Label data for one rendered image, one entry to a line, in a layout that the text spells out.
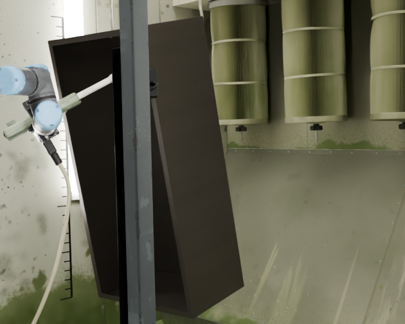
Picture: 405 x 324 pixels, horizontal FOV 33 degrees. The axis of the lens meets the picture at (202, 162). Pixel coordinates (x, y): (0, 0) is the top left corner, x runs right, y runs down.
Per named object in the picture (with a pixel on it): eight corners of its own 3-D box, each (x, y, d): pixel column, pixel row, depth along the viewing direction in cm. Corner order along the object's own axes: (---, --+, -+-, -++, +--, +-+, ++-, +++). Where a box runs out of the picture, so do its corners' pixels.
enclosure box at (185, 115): (151, 269, 347) (107, 31, 322) (244, 286, 307) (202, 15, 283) (98, 297, 322) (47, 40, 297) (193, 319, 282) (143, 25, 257)
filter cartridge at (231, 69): (277, 139, 423) (274, 2, 417) (264, 142, 389) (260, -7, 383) (220, 140, 434) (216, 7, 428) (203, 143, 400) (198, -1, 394)
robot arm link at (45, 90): (33, 60, 223) (44, 97, 222) (53, 63, 234) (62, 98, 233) (10, 69, 226) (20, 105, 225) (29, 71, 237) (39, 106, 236)
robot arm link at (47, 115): (58, 95, 226) (66, 124, 226) (55, 103, 238) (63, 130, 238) (30, 101, 223) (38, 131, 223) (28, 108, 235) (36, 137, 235)
